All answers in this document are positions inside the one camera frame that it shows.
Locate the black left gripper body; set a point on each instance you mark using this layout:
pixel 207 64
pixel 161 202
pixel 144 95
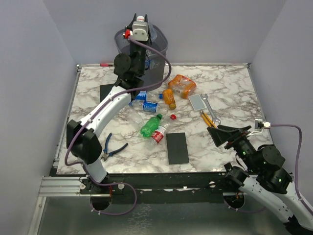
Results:
pixel 136 49

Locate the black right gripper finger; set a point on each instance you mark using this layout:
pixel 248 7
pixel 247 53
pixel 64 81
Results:
pixel 218 137
pixel 228 129

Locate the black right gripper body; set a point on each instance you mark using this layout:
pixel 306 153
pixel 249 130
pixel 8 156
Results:
pixel 242 146

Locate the small orange juice bottle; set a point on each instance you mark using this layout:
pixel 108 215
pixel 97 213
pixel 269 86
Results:
pixel 168 98

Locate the red label clear bottle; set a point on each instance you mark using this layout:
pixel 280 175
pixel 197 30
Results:
pixel 159 134

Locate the green plastic bottle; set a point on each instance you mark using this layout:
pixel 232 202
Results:
pixel 150 126

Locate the pepsi bottle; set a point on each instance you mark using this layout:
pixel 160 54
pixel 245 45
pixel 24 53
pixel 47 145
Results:
pixel 151 63
pixel 149 106
pixel 149 96

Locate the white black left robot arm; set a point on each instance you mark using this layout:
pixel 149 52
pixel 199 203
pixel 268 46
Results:
pixel 82 136

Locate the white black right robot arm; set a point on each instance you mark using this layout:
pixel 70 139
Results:
pixel 265 179

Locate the grey mesh waste bin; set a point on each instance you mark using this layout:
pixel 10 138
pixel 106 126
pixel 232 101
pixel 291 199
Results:
pixel 160 44

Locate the silver wrench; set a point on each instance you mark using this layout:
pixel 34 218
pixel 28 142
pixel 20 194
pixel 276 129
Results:
pixel 215 120

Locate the black block near centre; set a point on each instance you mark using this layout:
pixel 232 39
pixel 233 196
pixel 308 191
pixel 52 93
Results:
pixel 177 148

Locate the black block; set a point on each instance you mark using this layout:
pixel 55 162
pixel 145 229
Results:
pixel 177 148
pixel 104 90

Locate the black block far left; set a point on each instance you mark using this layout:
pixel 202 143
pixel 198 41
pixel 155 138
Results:
pixel 104 90

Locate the crushed orange plastic bottle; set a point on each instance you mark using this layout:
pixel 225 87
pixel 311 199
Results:
pixel 182 85

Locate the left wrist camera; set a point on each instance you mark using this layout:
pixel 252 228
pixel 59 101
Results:
pixel 139 31

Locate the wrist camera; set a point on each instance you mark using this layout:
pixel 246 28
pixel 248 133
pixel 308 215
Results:
pixel 139 31
pixel 259 126

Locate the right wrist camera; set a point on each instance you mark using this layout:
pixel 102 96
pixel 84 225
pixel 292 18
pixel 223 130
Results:
pixel 259 126

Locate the red handled screwdriver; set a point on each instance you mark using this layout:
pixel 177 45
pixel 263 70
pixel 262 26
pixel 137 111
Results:
pixel 106 65

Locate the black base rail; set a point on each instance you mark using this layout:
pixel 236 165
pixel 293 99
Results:
pixel 148 188

